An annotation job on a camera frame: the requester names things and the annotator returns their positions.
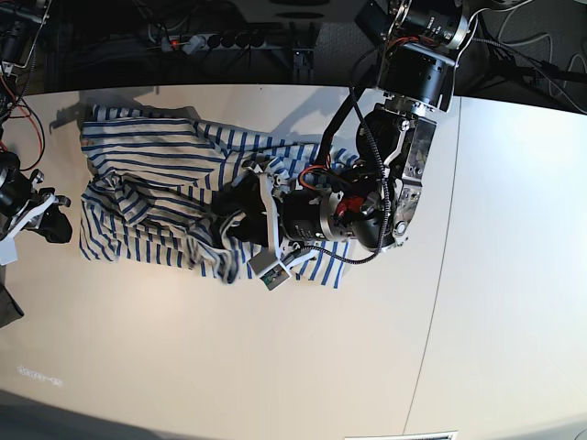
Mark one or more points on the blue white striped T-shirt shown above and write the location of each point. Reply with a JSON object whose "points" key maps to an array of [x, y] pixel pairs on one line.
{"points": [[155, 178]]}

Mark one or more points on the black power adapter brick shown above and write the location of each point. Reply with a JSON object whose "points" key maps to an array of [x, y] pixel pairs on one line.
{"points": [[373, 22]]}

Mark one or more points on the black power strip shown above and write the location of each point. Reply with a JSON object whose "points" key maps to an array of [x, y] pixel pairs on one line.
{"points": [[231, 40]]}

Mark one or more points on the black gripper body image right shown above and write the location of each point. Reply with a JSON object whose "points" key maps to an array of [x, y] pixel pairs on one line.
{"points": [[307, 216]]}

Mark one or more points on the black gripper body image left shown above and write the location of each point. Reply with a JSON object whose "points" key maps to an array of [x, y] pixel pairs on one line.
{"points": [[18, 192]]}

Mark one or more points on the dark object at left edge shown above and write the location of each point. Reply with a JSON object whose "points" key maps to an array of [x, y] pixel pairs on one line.
{"points": [[10, 311]]}

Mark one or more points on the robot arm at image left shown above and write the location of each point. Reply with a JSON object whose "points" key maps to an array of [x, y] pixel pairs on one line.
{"points": [[21, 25]]}

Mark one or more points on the black tripod stand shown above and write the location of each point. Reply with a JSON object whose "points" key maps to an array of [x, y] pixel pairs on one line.
{"points": [[529, 56]]}

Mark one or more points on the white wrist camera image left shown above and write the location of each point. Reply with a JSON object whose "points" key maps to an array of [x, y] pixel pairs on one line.
{"points": [[9, 243]]}

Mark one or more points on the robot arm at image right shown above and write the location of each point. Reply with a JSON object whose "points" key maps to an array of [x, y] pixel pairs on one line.
{"points": [[417, 46]]}

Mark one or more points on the black table clamp mount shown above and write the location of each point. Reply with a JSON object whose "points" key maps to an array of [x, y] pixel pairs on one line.
{"points": [[303, 67]]}

